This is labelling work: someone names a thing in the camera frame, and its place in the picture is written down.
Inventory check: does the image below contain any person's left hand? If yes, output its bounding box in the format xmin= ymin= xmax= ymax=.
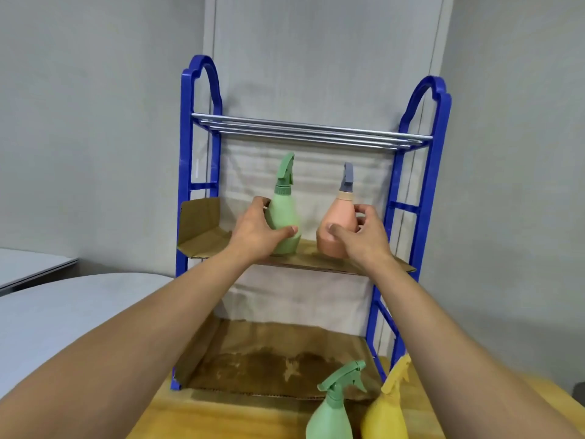
xmin=227 ymin=196 xmax=299 ymax=261

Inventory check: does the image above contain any person's right hand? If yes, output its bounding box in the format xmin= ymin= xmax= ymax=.
xmin=328 ymin=204 xmax=395 ymax=270

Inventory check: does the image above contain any pink spray bottle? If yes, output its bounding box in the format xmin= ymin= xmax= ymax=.
xmin=316 ymin=162 xmax=362 ymax=259

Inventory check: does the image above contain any light green spray bottle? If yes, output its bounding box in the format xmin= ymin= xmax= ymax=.
xmin=264 ymin=152 xmax=302 ymax=256

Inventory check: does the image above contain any person's left forearm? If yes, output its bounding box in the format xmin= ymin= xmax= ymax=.
xmin=0 ymin=246 xmax=257 ymax=439

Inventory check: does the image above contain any person's right forearm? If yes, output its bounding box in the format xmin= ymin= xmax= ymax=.
xmin=366 ymin=256 xmax=585 ymax=439

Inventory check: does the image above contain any white cloth backdrop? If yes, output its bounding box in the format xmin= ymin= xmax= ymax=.
xmin=212 ymin=132 xmax=396 ymax=336

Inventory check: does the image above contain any small cardboard shelf liner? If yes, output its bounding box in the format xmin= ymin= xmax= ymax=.
xmin=176 ymin=197 xmax=417 ymax=276

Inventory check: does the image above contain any stained cardboard shelf liner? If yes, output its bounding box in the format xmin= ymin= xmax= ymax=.
xmin=175 ymin=314 xmax=389 ymax=400

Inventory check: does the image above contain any blue shelf rack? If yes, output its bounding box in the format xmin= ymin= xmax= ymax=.
xmin=170 ymin=55 xmax=452 ymax=391

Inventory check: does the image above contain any yellow spray bottle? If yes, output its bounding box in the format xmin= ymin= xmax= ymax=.
xmin=361 ymin=354 xmax=412 ymax=439

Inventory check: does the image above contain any grey round table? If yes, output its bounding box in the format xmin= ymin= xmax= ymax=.
xmin=0 ymin=273 xmax=176 ymax=400

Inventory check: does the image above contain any grey rectangular table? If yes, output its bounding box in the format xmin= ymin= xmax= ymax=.
xmin=0 ymin=248 xmax=79 ymax=298

